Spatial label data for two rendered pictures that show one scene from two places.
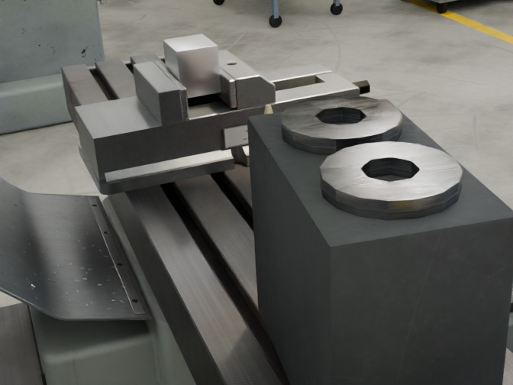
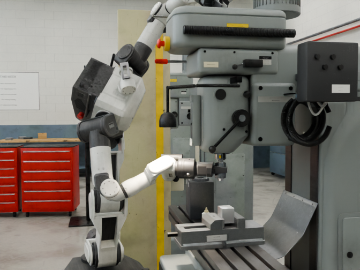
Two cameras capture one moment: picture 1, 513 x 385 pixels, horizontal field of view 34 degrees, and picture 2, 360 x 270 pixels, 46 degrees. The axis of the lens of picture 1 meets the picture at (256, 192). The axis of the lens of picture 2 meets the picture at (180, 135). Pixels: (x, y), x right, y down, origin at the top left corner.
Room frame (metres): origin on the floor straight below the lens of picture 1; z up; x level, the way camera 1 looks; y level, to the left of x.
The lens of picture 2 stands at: (2.75, 0.10, 1.48)
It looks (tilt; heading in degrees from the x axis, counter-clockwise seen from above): 3 degrees down; 187
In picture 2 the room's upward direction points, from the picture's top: straight up
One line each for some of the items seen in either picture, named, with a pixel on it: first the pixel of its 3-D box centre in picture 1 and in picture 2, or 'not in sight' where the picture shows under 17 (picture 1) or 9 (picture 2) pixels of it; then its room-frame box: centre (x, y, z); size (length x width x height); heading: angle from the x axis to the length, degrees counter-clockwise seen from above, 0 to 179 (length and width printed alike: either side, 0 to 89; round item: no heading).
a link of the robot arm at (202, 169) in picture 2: not in sight; (199, 169); (0.92, -0.04, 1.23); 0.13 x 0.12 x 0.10; 179
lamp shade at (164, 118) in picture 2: not in sight; (167, 119); (1.01, -0.17, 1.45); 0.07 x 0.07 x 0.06
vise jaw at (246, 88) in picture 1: (235, 77); (212, 220); (1.01, 0.02, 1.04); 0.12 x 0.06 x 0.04; 20
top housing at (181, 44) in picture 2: not in sight; (224, 33); (0.92, 0.06, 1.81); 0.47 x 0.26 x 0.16; 109
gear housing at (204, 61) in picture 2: not in sight; (230, 64); (0.91, 0.09, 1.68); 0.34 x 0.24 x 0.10; 109
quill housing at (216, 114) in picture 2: not in sight; (221, 114); (0.92, 0.05, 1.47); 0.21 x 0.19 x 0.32; 19
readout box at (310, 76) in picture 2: not in sight; (328, 72); (1.14, 0.44, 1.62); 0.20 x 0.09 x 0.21; 109
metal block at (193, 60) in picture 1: (191, 66); (225, 214); (0.99, 0.07, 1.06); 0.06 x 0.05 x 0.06; 20
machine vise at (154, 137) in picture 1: (217, 107); (218, 229); (1.00, 0.04, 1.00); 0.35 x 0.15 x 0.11; 110
